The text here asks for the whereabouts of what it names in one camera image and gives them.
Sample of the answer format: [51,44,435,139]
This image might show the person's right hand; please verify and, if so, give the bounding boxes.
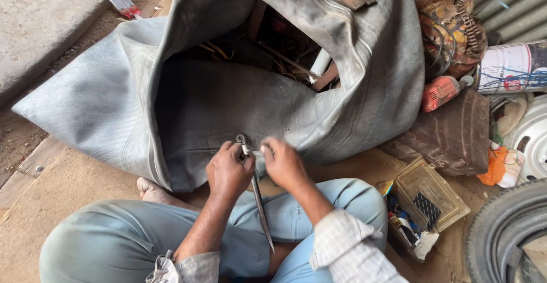
[260,137,315,194]

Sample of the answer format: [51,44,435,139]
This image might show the person's left hand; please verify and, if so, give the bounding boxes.
[206,141,256,202]

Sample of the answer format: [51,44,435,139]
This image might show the small grey rubber patch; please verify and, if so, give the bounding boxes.
[251,150,268,178]

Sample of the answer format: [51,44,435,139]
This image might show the long metal hand tool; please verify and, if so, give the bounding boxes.
[235,134,275,254]

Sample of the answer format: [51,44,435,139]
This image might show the person's bare foot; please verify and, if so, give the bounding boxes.
[136,177,201,212]

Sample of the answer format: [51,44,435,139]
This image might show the white plastic pipe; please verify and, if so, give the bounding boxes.
[308,49,332,84]

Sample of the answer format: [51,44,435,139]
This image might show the heap of scrap parts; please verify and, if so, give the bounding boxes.
[188,0,341,92]

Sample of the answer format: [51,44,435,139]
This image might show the person's checked shirt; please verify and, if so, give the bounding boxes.
[146,209,409,283]

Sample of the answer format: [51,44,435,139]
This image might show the person's light blue trousers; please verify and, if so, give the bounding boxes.
[39,178,389,283]

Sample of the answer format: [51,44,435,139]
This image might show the large grey rubber inner tube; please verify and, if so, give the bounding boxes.
[12,0,426,193]

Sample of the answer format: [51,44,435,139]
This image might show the open box of small tools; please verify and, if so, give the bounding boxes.
[376,180,441,262]

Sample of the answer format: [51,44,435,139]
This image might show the brown cardboard piece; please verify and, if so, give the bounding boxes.
[140,0,173,19]

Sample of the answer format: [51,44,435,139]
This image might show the clear plastic box lid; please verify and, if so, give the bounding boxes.
[393,156,471,233]

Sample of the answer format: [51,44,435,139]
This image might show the orange power tool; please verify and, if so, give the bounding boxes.
[421,75,467,113]

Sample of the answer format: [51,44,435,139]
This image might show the rusty brown metal tank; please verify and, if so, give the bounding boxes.
[381,88,490,177]

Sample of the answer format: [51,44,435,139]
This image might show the red and white packet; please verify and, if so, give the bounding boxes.
[104,0,142,19]

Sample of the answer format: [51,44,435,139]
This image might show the wooden plank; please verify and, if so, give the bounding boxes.
[0,135,67,210]

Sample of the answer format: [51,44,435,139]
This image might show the orange plastic bag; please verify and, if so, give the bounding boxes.
[477,146,509,186]

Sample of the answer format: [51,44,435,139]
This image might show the black rubber tyre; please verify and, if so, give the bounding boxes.
[464,178,547,283]

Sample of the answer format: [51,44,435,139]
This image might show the small white plastic bottle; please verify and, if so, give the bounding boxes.
[497,148,526,189]

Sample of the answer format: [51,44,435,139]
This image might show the white paint can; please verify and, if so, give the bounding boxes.
[475,40,547,95]

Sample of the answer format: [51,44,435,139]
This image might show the white wheel rim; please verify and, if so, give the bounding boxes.
[501,94,547,184]

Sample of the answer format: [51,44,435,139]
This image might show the corrugated metal sheet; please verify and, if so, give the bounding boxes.
[456,0,547,44]

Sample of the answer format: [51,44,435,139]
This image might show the black cables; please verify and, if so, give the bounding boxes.
[419,11,458,77]

